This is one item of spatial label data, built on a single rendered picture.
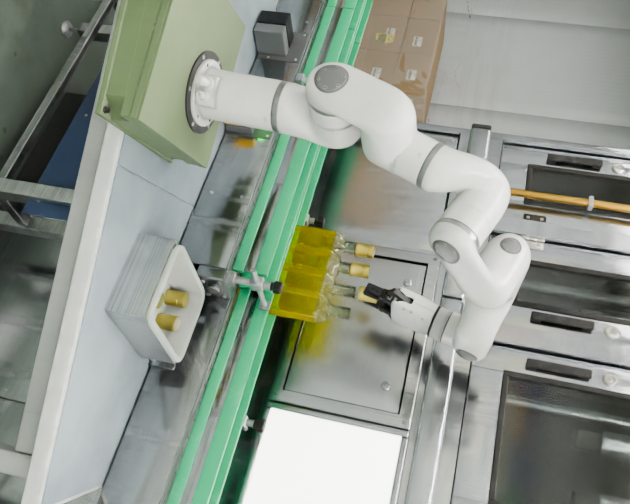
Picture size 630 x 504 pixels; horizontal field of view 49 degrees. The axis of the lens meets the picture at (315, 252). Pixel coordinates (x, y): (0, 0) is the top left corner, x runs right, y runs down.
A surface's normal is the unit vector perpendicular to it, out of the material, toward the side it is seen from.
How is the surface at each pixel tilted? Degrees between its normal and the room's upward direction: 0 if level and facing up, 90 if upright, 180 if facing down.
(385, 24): 89
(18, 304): 90
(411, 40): 99
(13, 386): 90
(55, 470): 0
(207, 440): 90
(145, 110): 4
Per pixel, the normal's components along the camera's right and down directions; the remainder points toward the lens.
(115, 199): 0.97, 0.17
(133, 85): -0.18, -0.13
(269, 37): -0.25, 0.84
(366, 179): -0.09, -0.51
